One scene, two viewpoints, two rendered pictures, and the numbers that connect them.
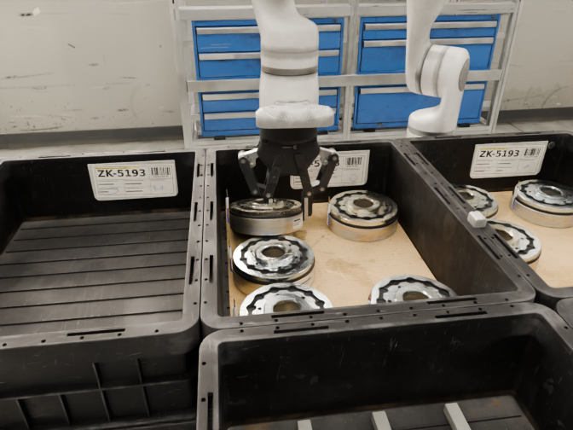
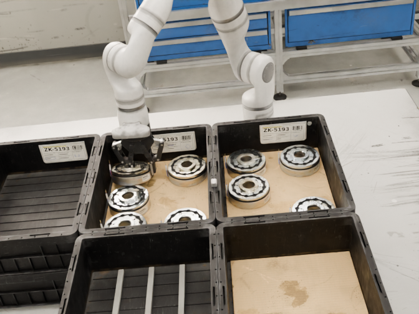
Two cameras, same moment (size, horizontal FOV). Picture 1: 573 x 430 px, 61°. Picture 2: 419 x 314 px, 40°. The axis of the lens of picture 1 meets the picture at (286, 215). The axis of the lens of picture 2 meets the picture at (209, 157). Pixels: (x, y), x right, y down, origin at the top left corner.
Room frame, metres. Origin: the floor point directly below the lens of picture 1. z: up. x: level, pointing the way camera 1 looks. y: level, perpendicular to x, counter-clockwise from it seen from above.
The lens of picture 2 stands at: (-0.57, -0.39, 1.75)
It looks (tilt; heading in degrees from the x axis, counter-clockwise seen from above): 35 degrees down; 10
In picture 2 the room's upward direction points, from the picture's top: 7 degrees counter-clockwise
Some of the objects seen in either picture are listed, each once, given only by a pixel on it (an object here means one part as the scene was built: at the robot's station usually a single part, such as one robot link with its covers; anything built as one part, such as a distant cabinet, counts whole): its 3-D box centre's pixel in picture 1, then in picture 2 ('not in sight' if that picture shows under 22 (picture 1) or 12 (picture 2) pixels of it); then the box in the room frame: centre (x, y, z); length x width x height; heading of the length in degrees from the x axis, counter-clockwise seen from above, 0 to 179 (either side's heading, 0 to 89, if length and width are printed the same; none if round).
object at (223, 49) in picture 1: (270, 79); (203, 8); (2.41, 0.08, 0.60); 0.72 x 0.03 x 0.56; 98
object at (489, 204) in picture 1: (462, 200); (245, 160); (0.65, -0.27, 0.86); 0.10 x 0.10 x 0.01
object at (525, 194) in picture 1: (549, 194); (299, 156); (0.67, -0.41, 0.86); 0.10 x 0.10 x 0.01
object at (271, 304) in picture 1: (286, 310); (125, 225); (0.39, 0.00, 0.86); 0.05 x 0.05 x 0.01
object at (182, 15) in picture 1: (351, 9); not in sight; (2.49, -0.31, 0.91); 1.70 x 0.10 x 0.05; 98
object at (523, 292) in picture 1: (329, 211); (152, 176); (0.51, -0.05, 0.92); 0.40 x 0.30 x 0.02; 7
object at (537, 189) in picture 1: (550, 192); (299, 154); (0.67, -0.41, 0.86); 0.05 x 0.05 x 0.01
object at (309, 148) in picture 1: (288, 141); (136, 136); (0.60, 0.00, 0.97); 0.08 x 0.08 x 0.09
